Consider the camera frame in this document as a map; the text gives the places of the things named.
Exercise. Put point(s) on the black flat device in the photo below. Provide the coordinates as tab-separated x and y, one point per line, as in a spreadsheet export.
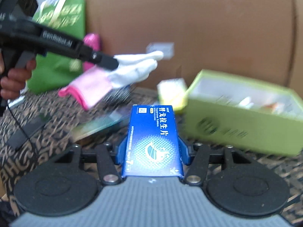
30	127

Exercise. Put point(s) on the pink thermos bottle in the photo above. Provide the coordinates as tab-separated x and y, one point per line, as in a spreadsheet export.
92	41

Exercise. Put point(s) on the green flat box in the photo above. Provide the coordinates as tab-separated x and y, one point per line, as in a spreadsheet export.
99	127

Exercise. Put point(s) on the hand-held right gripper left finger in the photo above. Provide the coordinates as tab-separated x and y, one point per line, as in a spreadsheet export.
122	150

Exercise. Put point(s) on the pale yellow small box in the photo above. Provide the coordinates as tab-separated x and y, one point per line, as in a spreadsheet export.
171	92

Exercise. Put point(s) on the blue medicine box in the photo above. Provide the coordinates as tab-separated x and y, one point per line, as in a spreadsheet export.
152	141

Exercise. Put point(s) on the person's left hand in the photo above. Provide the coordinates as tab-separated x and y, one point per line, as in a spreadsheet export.
14	82

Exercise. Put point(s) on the cardboard backdrop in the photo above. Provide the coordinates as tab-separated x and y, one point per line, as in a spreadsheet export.
213	28

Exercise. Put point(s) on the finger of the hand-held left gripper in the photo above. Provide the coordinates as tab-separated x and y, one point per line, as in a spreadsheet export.
105	60

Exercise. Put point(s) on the green tote bag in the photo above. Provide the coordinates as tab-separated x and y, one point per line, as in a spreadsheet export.
56	73

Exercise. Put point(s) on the white shipping label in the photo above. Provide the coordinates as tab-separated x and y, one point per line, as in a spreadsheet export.
163	48

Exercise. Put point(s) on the steel wool scrubber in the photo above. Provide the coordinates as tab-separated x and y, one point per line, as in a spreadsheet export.
119	95

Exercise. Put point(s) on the white glove with pink cuff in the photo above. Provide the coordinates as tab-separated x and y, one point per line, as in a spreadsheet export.
118	75

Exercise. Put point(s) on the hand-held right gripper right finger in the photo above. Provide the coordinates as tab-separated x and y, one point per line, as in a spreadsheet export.
183	150

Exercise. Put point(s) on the green shoebox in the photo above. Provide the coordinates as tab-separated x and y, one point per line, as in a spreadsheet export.
236	127

